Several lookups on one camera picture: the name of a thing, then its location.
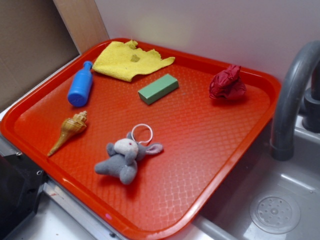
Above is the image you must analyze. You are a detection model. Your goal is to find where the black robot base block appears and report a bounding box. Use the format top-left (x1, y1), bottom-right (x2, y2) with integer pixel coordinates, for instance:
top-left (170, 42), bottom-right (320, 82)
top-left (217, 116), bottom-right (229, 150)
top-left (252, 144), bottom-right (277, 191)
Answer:
top-left (0, 154), bottom-right (47, 240)

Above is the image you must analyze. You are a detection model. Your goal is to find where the gray plush animal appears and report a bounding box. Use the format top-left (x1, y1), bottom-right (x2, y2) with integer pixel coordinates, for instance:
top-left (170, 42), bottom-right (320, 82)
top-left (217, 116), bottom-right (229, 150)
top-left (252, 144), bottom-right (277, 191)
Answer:
top-left (94, 123), bottom-right (164, 185)

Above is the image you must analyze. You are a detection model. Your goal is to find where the red plastic tray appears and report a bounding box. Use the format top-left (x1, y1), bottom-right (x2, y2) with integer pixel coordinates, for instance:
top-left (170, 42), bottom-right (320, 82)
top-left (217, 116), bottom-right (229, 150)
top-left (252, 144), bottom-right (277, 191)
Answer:
top-left (0, 41), bottom-right (281, 240)

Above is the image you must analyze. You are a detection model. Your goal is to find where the green rectangular block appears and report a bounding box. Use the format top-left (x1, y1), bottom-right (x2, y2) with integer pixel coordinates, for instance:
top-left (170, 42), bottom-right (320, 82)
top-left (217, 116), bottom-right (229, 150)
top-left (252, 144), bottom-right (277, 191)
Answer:
top-left (138, 74), bottom-right (179, 105)

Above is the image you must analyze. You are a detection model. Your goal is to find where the yellow cloth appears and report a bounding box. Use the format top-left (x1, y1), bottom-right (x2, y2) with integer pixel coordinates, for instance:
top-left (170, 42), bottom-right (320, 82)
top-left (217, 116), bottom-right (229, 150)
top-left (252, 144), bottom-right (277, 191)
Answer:
top-left (92, 40), bottom-right (176, 83)

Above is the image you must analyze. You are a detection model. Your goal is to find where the crumpled dark red cloth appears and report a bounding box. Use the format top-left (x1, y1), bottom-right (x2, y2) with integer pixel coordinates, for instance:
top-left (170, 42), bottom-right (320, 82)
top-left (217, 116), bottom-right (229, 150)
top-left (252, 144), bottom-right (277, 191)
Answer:
top-left (208, 65), bottom-right (247, 100)

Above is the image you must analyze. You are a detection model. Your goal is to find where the blue plastic bottle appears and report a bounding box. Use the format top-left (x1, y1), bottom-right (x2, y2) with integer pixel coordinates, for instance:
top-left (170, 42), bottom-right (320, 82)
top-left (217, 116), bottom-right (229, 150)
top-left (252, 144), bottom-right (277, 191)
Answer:
top-left (67, 61), bottom-right (93, 107)

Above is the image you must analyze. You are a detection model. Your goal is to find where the tan spiral seashell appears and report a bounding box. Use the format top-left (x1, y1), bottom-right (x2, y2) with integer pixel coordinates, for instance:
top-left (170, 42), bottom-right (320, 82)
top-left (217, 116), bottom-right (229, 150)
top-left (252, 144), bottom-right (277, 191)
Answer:
top-left (47, 111), bottom-right (88, 157)

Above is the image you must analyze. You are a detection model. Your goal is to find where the gray toy sink basin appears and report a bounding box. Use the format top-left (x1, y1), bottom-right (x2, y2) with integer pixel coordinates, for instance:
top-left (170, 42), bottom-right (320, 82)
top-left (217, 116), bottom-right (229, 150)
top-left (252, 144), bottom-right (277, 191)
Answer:
top-left (192, 113), bottom-right (320, 240)

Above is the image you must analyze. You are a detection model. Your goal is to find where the gray toy faucet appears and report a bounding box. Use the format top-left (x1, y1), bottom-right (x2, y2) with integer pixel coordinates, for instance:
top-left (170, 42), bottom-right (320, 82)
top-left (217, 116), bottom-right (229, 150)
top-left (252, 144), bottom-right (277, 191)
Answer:
top-left (270, 40), bottom-right (320, 161)

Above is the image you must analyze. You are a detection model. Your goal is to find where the brown cardboard panel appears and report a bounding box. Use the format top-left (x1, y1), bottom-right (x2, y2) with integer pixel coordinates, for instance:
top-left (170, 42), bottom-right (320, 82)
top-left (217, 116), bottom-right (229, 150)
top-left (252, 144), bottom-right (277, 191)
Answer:
top-left (0, 0), bottom-right (79, 111)

